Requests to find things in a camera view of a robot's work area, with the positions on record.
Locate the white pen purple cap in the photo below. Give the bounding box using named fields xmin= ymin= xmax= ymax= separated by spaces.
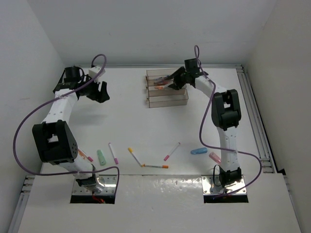
xmin=108 ymin=143 xmax=119 ymax=165

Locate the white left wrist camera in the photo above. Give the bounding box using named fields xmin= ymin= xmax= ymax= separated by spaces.
xmin=88 ymin=66 xmax=105 ymax=83

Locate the white pen yellow cap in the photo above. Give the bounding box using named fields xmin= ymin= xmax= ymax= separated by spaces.
xmin=128 ymin=148 xmax=143 ymax=167

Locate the pink correction tape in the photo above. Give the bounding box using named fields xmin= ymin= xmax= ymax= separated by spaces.
xmin=209 ymin=152 xmax=221 ymax=165

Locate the white pen pink cap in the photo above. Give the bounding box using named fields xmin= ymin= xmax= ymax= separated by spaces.
xmin=163 ymin=142 xmax=181 ymax=161

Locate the blue correction tape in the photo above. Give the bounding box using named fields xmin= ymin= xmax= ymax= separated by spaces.
xmin=190 ymin=147 xmax=207 ymax=155

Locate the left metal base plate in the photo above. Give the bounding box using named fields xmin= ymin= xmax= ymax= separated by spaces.
xmin=72 ymin=175 xmax=118 ymax=196

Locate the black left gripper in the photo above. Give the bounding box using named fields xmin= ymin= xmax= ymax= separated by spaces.
xmin=80 ymin=74 xmax=110 ymax=103

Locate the pink cap pen under arm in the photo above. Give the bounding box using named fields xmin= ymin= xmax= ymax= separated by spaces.
xmin=78 ymin=149 xmax=93 ymax=162

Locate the white front cover board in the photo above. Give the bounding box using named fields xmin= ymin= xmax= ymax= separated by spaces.
xmin=19 ymin=174 xmax=300 ymax=233

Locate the metal base plate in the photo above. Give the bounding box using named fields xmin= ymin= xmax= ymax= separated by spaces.
xmin=72 ymin=175 xmax=118 ymax=196
xmin=202 ymin=175 xmax=248 ymax=195

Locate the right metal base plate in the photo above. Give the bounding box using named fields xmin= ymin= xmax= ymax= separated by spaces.
xmin=202 ymin=175 xmax=248 ymax=195

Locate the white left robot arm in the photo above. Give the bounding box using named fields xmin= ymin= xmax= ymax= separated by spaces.
xmin=32 ymin=66 xmax=110 ymax=194

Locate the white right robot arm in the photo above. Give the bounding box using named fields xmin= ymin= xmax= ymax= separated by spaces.
xmin=168 ymin=58 xmax=242 ymax=187

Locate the clear tiered organizer tray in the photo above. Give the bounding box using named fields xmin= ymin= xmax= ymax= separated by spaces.
xmin=146 ymin=68 xmax=189 ymax=108

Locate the white pen orange cap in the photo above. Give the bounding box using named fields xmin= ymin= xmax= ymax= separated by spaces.
xmin=141 ymin=164 xmax=169 ymax=169

